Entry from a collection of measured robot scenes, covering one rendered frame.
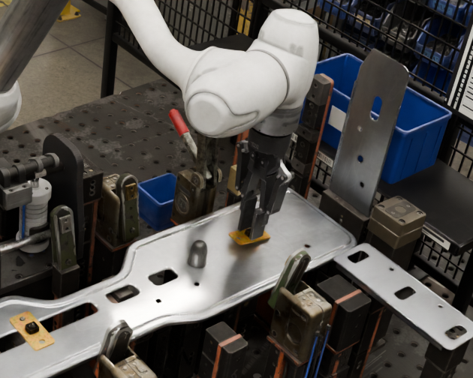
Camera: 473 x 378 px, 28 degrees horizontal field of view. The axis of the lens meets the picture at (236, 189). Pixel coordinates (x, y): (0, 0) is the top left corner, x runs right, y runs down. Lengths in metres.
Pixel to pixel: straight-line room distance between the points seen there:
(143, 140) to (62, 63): 1.87
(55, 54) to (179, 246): 2.83
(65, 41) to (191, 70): 3.19
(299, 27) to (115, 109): 1.27
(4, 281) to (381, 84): 0.78
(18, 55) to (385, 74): 0.83
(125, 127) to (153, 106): 0.15
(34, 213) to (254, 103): 0.48
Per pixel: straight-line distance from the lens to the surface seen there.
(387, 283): 1.77
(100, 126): 2.63
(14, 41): 2.13
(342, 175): 1.94
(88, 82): 4.28
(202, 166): 1.80
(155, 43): 1.52
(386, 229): 1.86
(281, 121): 1.59
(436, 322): 1.72
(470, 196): 2.03
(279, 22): 1.52
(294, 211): 1.89
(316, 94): 1.96
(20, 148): 2.52
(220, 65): 1.43
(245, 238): 1.76
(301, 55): 1.53
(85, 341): 1.54
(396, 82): 1.78
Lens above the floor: 2.08
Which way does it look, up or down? 34 degrees down
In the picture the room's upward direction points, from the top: 10 degrees clockwise
